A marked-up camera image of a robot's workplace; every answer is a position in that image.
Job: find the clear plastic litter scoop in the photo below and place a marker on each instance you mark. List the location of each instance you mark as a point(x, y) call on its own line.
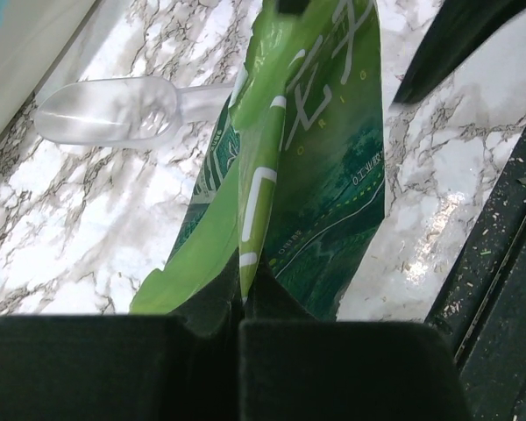
point(133, 112)

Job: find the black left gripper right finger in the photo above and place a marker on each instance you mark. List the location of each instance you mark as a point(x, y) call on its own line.
point(294, 367)

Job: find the teal and white litter box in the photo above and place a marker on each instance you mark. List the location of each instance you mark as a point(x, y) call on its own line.
point(32, 35)

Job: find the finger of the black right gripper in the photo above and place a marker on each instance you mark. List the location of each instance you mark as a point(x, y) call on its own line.
point(456, 32)

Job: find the green cat litter bag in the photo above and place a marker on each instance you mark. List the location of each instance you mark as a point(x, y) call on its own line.
point(294, 173)

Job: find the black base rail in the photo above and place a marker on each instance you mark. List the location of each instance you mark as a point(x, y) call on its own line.
point(481, 308)

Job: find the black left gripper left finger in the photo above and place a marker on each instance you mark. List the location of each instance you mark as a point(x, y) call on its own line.
point(176, 366)

